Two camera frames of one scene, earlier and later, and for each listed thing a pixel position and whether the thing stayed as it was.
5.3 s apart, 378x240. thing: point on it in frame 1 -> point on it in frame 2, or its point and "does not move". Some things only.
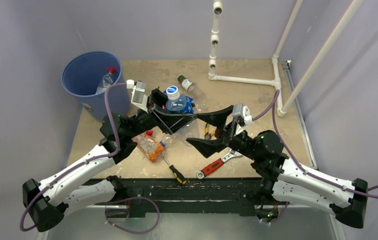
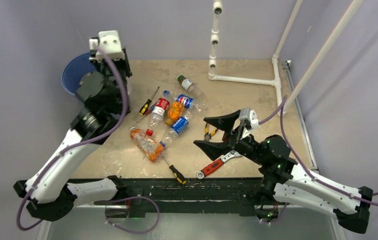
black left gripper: [170, 123] -> [122, 63]
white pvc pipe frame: [276, 82] does not move
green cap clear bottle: [190, 86] does not move
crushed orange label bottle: [153, 149] does not move
